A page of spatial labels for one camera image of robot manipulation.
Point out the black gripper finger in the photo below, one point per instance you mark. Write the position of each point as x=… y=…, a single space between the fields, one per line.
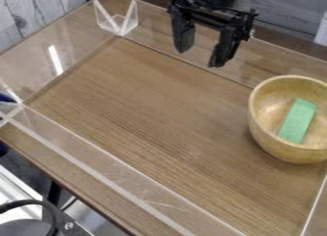
x=183 y=32
x=224 y=50

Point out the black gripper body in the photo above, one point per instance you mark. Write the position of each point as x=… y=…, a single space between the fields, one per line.
x=212 y=13

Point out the green rectangular block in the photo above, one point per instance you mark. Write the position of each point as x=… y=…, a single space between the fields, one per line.
x=298 y=121

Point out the brown wooden bowl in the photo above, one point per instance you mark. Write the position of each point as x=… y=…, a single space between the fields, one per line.
x=268 y=105

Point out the black table leg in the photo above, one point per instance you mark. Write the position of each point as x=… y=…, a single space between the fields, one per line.
x=54 y=193

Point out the clear acrylic corner bracket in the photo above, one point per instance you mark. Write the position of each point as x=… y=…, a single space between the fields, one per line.
x=118 y=24

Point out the clear acrylic tray wall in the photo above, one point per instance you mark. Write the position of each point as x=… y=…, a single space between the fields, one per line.
x=140 y=128

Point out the black metal bracket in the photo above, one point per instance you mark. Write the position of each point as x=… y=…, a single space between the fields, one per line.
x=67 y=225

